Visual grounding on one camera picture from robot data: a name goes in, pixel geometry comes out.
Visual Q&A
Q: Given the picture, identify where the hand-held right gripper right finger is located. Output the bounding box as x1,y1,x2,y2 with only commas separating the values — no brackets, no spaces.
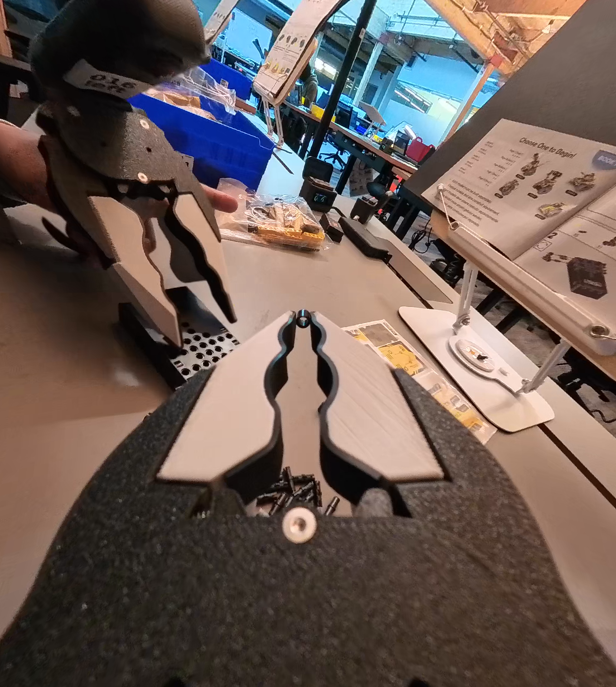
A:
308,310,445,502

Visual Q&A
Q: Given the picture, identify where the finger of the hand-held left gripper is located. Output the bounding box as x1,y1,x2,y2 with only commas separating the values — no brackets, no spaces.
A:
87,192,184,349
171,190,238,325

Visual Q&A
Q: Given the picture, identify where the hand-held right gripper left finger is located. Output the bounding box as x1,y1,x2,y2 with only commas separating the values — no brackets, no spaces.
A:
157,310,302,500

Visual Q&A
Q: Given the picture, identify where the black perforated battery box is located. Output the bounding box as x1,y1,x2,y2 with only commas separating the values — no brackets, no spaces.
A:
119,287,242,391

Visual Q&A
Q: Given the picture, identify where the pile of black connector pins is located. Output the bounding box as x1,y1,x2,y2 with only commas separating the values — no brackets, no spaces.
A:
257,466,341,517

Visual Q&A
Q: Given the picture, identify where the person's left hand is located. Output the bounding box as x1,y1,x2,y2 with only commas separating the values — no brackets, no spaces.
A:
0,129,240,269

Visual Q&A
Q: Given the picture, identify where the yellow grey sticker sheet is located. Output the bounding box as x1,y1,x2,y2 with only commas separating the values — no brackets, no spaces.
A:
343,320,497,445

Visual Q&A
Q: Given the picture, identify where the clear bag of yellow parts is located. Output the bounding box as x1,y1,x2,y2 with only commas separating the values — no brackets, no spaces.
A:
219,180,333,253

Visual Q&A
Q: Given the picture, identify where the blue storage bin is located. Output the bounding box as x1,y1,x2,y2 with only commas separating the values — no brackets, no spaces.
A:
128,56,277,192

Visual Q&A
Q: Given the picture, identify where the clear plastic bag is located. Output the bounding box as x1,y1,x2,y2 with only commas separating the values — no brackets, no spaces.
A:
141,64,240,117

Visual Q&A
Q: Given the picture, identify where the black charging case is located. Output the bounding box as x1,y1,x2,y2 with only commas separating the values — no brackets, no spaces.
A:
300,157,337,211

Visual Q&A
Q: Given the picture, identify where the white book stand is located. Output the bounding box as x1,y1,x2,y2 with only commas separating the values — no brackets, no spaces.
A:
398,0,616,434

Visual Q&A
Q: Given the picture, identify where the wooden background book stand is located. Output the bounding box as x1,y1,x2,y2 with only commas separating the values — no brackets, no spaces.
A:
203,0,240,45
252,0,342,149

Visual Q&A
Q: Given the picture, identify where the black flat power bank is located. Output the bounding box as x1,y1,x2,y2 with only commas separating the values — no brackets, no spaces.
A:
338,216,393,263

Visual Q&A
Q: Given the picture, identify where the background wooden desk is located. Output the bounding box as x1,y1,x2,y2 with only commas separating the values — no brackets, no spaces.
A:
281,101,422,184

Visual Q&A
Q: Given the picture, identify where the black pole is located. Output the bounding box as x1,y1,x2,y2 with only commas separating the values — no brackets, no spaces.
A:
308,0,379,160

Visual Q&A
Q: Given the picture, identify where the instruction booklet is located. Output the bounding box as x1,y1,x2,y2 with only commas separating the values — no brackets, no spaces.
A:
436,119,616,367

